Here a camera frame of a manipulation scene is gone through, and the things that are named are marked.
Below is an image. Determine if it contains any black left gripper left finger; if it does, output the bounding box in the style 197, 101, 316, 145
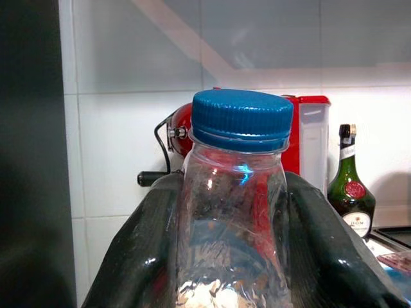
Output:
82, 174, 190, 308

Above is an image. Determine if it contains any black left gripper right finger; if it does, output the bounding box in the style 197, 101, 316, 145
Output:
284, 171, 410, 308

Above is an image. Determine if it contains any clear bottle with blue cap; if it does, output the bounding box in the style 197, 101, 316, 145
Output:
175, 89, 295, 308

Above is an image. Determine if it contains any black fridge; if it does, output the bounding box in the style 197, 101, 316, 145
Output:
0, 0, 78, 308

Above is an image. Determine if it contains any dark metal tray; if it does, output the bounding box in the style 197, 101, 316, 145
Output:
367, 226, 411, 254

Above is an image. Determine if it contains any red and blue packet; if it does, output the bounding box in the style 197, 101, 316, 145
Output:
375, 250, 411, 283

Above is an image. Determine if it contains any green glass liqueur bottle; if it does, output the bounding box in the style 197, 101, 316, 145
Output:
326, 123, 376, 240

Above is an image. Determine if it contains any red coffee machine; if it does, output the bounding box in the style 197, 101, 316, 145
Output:
166, 94, 331, 196

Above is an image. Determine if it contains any black round handle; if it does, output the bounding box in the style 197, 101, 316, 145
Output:
137, 170, 168, 187

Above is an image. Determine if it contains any black appliance cable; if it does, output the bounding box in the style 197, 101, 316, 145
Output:
153, 115, 176, 176

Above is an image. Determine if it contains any grey wall cabinet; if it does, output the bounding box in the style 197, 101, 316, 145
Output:
73, 0, 411, 94

